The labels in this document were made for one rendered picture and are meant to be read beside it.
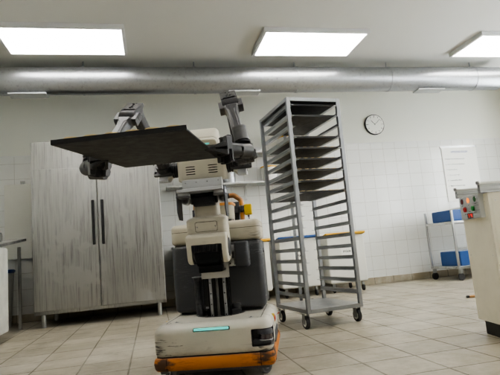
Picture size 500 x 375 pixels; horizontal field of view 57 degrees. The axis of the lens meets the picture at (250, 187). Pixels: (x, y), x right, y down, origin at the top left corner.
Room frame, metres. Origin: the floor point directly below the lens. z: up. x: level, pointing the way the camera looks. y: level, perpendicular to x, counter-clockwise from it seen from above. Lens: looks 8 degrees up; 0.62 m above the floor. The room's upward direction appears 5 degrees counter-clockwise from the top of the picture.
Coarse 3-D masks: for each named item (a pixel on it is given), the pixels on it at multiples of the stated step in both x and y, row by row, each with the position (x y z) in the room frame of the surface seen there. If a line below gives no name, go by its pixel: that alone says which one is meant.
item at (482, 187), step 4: (476, 184) 2.67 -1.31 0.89; (480, 184) 2.65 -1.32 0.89; (484, 184) 2.65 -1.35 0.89; (488, 184) 2.65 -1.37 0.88; (492, 184) 2.65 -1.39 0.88; (496, 184) 2.65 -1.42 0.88; (480, 188) 2.65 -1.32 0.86; (484, 188) 2.65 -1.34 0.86; (488, 188) 2.65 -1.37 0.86; (492, 188) 2.65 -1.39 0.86; (496, 188) 2.65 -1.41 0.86; (480, 192) 2.65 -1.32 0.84; (484, 192) 2.65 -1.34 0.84
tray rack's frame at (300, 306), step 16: (272, 112) 3.87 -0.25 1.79; (272, 224) 4.16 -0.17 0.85; (272, 240) 4.15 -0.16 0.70; (272, 256) 4.15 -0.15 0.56; (320, 272) 4.30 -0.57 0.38; (288, 304) 4.03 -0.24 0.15; (304, 304) 3.93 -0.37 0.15; (320, 304) 3.84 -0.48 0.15; (336, 304) 3.75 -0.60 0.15; (352, 304) 3.70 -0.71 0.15; (304, 320) 3.63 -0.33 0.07
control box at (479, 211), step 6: (462, 198) 2.88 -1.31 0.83; (468, 198) 2.80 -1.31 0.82; (480, 198) 2.69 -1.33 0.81; (468, 204) 2.81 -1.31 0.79; (474, 204) 2.74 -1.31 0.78; (480, 204) 2.69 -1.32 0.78; (462, 210) 2.90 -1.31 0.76; (468, 210) 2.82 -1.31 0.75; (474, 210) 2.75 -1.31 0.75; (480, 210) 2.69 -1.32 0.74; (462, 216) 2.91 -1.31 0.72; (474, 216) 2.76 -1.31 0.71; (480, 216) 2.69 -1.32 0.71
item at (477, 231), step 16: (496, 192) 2.64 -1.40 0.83; (496, 208) 2.64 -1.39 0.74; (464, 224) 2.97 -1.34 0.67; (480, 224) 2.77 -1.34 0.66; (496, 224) 2.64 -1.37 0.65; (480, 240) 2.80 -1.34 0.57; (496, 240) 2.64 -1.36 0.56; (480, 256) 2.83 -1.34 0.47; (496, 256) 2.65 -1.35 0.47; (480, 272) 2.86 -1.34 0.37; (496, 272) 2.67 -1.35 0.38; (480, 288) 2.89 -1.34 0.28; (496, 288) 2.70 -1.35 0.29; (480, 304) 2.92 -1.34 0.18; (496, 304) 2.73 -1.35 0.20; (496, 320) 2.76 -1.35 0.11
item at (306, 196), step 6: (300, 192) 3.60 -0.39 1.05; (306, 192) 3.62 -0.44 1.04; (312, 192) 3.64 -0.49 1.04; (318, 192) 3.65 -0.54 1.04; (324, 192) 3.69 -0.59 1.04; (330, 192) 3.72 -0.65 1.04; (336, 192) 3.76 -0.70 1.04; (288, 198) 3.89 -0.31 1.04; (294, 198) 3.93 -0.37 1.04; (300, 198) 3.97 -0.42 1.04; (306, 198) 4.02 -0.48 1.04; (312, 198) 4.07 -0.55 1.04; (318, 198) 4.11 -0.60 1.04
